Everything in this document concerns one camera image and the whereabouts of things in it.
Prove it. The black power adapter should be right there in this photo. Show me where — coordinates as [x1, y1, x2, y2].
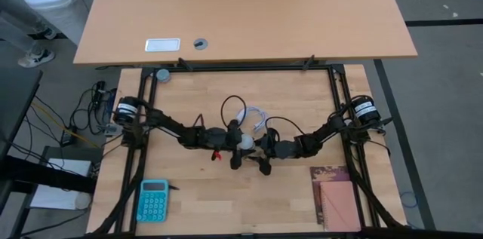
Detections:
[60, 128, 75, 148]

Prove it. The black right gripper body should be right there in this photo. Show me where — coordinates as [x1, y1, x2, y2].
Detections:
[259, 128, 282, 176]

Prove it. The person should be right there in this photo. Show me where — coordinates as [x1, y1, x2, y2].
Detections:
[0, 0, 57, 69]

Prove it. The black clamp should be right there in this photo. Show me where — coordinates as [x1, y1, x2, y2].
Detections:
[301, 54, 316, 71]
[177, 57, 194, 72]

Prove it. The white lightbulb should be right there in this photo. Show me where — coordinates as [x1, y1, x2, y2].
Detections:
[238, 133, 256, 152]

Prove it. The yellow cable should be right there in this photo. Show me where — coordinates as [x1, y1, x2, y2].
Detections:
[30, 101, 100, 149]

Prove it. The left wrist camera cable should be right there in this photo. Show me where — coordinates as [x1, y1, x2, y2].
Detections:
[220, 94, 248, 129]

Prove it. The black side table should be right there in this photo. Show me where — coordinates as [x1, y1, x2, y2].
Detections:
[0, 68, 43, 159]

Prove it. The pink spiral notebook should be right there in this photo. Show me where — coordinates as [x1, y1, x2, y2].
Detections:
[319, 181, 362, 232]

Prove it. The teal calculator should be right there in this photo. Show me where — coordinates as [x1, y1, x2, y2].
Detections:
[135, 179, 170, 223]

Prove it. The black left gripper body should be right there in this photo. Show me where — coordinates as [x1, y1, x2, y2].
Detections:
[225, 118, 245, 171]

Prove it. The purple patterned book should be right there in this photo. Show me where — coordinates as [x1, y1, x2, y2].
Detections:
[309, 166, 352, 225]

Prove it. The white rectangular tray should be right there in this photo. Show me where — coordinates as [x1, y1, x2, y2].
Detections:
[144, 38, 182, 53]

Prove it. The beige wooden desk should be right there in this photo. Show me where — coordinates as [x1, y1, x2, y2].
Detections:
[72, 0, 419, 67]

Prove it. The grey power strip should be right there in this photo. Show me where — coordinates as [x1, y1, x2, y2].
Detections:
[98, 124, 124, 137]

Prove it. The white box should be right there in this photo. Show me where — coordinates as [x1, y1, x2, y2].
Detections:
[29, 158, 94, 211]

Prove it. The black metal beam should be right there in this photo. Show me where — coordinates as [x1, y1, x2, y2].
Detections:
[0, 155, 97, 195]

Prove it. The white lamp cord with switch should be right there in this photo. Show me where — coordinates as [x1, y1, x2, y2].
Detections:
[235, 106, 269, 133]

